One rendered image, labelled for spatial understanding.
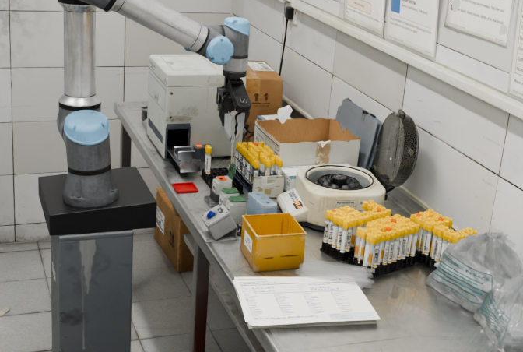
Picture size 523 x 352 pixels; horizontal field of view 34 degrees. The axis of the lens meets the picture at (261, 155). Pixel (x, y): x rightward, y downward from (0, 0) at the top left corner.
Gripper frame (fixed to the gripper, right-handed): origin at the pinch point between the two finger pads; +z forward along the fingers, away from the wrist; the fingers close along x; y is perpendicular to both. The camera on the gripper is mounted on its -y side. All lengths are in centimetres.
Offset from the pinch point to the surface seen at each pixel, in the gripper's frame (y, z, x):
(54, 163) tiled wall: 164, 65, 32
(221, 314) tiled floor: 75, 106, -26
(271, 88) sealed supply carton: 68, 4, -38
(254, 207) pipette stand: -27.9, 11.0, 2.5
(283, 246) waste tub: -52, 12, 3
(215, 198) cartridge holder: -8.5, 15.9, 7.4
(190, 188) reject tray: 5.5, 18.0, 11.0
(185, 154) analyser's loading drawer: 20.5, 12.2, 8.6
